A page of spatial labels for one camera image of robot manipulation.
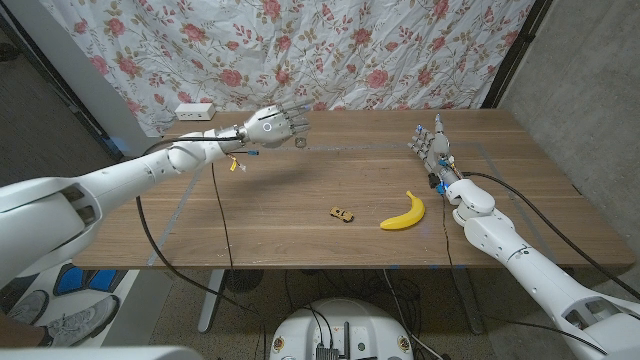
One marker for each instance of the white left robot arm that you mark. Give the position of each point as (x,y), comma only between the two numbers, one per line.
(125,177)

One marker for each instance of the clear glass salt shaker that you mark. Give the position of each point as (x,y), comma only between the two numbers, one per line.
(301,142)

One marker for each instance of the black backdrop stand pole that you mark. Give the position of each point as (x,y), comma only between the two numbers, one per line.
(515,50)

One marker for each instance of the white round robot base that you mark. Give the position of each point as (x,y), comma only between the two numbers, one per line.
(345,320)

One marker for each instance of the black round fan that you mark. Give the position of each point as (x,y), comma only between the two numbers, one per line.
(243,281)

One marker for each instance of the person lower leg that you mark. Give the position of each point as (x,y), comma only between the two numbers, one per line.
(17,332)

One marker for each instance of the floral print backdrop cloth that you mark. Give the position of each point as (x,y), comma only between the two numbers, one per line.
(300,55)

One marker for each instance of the yellow toy car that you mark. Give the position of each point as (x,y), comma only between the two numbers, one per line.
(342,214)

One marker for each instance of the grey sneaker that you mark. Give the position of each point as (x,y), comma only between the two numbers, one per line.
(30,306)
(82,322)

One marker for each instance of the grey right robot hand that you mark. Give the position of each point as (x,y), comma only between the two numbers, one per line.
(436,147)

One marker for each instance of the grey table leg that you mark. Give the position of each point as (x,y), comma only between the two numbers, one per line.
(470,305)

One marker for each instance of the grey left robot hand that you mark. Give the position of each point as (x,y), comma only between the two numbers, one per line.
(272,126)

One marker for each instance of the blue padded pedal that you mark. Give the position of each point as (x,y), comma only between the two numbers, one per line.
(75,280)

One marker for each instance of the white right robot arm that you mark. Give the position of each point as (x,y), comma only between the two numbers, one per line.
(530,270)

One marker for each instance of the white power strip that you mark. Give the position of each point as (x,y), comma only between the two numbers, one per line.
(195,111)

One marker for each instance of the white table leg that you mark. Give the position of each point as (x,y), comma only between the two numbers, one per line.
(211,305)

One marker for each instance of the yellow toy banana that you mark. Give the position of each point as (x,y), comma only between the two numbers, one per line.
(407,217)

